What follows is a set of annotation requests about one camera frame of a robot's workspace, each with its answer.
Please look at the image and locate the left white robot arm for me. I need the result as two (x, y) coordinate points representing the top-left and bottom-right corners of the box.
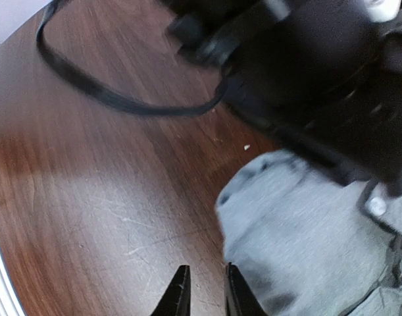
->
(166, 1), (402, 197)

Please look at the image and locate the grey polo shirt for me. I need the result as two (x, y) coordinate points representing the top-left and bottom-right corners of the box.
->
(216, 150), (402, 315)

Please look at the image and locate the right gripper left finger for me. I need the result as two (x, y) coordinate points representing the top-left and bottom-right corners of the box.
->
(151, 265), (191, 316)

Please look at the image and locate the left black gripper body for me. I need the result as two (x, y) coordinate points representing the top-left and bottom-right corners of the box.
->
(224, 32), (402, 197)

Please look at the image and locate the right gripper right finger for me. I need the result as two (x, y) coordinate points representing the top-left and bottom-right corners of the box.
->
(225, 263), (265, 316)

